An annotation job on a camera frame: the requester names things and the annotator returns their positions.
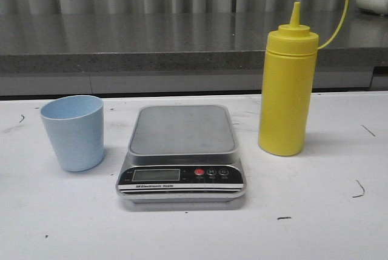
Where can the yellow squeeze bottle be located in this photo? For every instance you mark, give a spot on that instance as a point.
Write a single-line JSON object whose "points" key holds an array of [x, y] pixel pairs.
{"points": [[288, 73]]}

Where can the light blue plastic cup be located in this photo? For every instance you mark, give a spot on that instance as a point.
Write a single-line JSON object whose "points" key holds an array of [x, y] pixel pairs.
{"points": [[75, 128]]}

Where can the silver electronic kitchen scale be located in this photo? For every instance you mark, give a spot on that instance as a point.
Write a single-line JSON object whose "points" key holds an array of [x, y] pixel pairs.
{"points": [[182, 157]]}

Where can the grey stone counter shelf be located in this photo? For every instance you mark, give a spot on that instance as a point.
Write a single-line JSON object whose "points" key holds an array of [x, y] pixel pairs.
{"points": [[53, 55]]}

